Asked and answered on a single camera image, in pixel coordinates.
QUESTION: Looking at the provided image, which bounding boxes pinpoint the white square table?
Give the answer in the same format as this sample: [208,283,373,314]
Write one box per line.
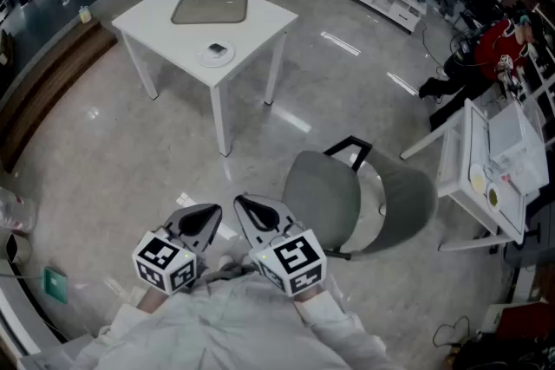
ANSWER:
[111,0,299,157]

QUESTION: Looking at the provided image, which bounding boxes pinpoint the grey office chair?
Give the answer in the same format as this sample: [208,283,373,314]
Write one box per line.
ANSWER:
[281,135,439,261]

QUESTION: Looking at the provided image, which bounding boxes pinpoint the white round plate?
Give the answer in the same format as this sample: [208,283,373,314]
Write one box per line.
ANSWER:
[198,40,237,68]

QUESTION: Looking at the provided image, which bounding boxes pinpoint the pale yellow round object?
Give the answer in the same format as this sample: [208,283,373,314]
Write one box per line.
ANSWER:
[469,163,486,194]

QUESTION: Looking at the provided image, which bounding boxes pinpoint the clear plastic box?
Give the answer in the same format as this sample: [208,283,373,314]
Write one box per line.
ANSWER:
[487,99,550,196]

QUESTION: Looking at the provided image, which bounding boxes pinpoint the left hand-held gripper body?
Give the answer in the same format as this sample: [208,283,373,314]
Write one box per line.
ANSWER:
[132,215,208,296]

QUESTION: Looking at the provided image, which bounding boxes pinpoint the person's right forearm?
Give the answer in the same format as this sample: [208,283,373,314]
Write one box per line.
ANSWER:
[294,284,387,356]

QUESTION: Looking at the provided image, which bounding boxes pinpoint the person's grey trousers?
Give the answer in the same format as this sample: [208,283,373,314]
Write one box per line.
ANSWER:
[201,253,259,287]

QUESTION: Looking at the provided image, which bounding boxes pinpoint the small green bowl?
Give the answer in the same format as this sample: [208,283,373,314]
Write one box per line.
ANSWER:
[486,182,503,213]

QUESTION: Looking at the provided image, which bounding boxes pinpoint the grey rounded placemat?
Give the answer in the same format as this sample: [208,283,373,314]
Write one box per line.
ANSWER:
[170,0,249,26]

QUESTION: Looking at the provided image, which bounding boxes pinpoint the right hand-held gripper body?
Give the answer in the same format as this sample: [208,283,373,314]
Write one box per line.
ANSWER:
[250,222,327,298]

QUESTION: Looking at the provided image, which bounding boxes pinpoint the clear plastic bag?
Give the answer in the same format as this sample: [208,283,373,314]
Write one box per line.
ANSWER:
[0,185,36,235]

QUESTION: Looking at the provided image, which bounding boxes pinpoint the white low cabinet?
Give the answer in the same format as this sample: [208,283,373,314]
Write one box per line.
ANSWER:
[349,0,428,34]

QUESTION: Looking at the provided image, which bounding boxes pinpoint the white side table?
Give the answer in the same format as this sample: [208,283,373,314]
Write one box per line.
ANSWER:
[401,97,543,252]

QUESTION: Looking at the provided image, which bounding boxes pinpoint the person's white coat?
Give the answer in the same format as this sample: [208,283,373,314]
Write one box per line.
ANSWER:
[19,272,404,370]

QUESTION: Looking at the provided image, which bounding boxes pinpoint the green notebook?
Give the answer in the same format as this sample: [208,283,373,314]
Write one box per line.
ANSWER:
[42,267,69,305]

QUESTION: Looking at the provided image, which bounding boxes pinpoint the person's left forearm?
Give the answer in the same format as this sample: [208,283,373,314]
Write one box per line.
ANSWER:
[97,284,173,356]

